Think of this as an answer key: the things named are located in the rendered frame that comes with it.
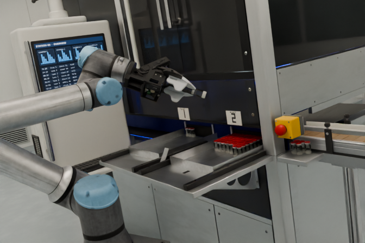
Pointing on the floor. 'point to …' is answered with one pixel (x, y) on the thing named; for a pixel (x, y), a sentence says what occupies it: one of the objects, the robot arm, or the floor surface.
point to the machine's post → (268, 101)
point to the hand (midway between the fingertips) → (190, 89)
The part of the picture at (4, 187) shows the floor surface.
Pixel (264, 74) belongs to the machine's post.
